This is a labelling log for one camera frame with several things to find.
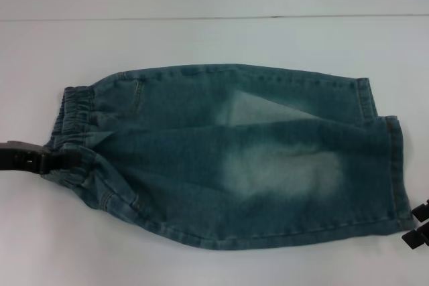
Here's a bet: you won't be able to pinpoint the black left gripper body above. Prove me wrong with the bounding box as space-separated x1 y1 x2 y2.
0 139 52 175

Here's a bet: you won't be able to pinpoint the blue denim shorts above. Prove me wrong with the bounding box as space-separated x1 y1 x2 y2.
43 62 414 245

